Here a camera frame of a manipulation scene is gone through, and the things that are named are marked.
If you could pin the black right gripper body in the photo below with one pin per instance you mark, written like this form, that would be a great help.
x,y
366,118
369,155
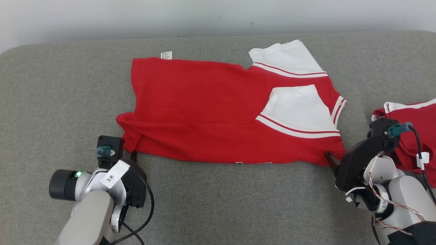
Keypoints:
x,y
352,166

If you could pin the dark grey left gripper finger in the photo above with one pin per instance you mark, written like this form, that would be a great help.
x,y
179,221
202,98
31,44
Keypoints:
x,y
134,156

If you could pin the grey fabric sofa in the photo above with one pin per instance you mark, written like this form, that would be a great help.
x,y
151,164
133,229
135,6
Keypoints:
x,y
221,204

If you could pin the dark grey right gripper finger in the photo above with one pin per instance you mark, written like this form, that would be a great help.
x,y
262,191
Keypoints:
x,y
333,162

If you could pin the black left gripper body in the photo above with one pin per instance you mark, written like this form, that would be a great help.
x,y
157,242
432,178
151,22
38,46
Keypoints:
x,y
136,190

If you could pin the red shorts with white stripe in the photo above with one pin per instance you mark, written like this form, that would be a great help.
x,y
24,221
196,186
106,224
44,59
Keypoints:
x,y
419,119

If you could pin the red jersey with white sleeves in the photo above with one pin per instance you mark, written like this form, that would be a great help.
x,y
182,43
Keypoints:
x,y
190,102

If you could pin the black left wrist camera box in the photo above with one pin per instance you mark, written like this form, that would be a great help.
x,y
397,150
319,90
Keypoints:
x,y
114,141

